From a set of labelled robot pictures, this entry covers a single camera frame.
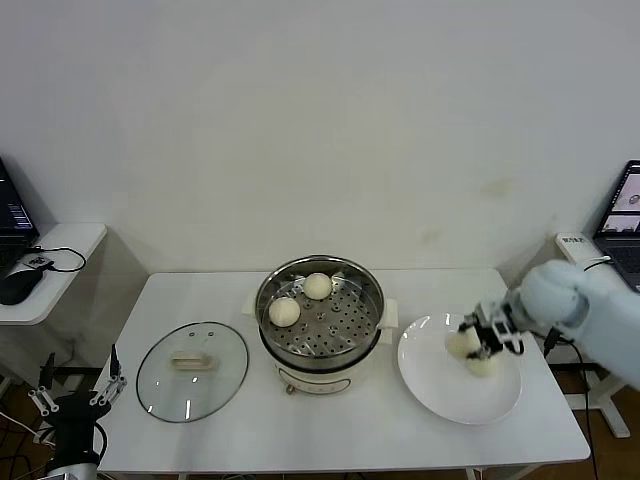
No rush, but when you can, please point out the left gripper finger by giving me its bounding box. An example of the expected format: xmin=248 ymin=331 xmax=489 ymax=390
xmin=28 ymin=352 xmax=61 ymax=416
xmin=90 ymin=343 xmax=129 ymax=407

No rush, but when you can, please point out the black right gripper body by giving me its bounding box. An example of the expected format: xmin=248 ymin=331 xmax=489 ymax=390
xmin=474 ymin=298 xmax=526 ymax=354

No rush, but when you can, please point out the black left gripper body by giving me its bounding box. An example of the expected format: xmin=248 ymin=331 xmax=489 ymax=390
xmin=49 ymin=394 xmax=112 ymax=456

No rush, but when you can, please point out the white steamed baozi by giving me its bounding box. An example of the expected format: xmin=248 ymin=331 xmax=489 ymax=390
xmin=444 ymin=329 xmax=484 ymax=361
xmin=303 ymin=272 xmax=332 ymax=301
xmin=268 ymin=297 xmax=302 ymax=329
xmin=462 ymin=352 xmax=501 ymax=379

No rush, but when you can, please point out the round glass pot lid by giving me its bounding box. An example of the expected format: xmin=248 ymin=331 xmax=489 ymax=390
xmin=136 ymin=321 xmax=250 ymax=425

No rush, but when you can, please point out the perforated steel steamer basket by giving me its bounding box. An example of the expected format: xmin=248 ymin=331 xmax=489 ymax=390
xmin=255 ymin=255 xmax=387 ymax=362

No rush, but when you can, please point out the round white plate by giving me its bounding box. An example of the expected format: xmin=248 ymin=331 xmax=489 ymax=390
xmin=397 ymin=313 xmax=523 ymax=426

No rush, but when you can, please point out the black computer mouse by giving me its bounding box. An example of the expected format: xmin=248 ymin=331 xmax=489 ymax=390
xmin=0 ymin=269 xmax=44 ymax=306

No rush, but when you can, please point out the white side table with label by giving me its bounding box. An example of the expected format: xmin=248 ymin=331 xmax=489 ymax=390
xmin=554 ymin=233 xmax=640 ymax=441

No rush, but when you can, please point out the white side table with mouse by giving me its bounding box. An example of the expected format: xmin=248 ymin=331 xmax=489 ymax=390
xmin=0 ymin=223 xmax=109 ymax=431

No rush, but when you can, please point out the cream electric cooking pot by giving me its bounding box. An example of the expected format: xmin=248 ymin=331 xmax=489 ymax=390
xmin=243 ymin=294 xmax=400 ymax=396

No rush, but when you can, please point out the black laptop with dark screen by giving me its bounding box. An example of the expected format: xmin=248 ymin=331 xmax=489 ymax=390
xmin=0 ymin=153 xmax=41 ymax=279

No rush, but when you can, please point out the black cable with adapter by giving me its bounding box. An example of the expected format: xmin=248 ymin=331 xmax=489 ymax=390
xmin=543 ymin=329 xmax=601 ymax=480

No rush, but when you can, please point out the thin black looped cable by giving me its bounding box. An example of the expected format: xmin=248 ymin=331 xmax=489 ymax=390
xmin=27 ymin=244 xmax=89 ymax=275

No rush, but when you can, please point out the grey laptop showing camera views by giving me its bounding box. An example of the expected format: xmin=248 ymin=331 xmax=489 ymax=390
xmin=593 ymin=160 xmax=640 ymax=294

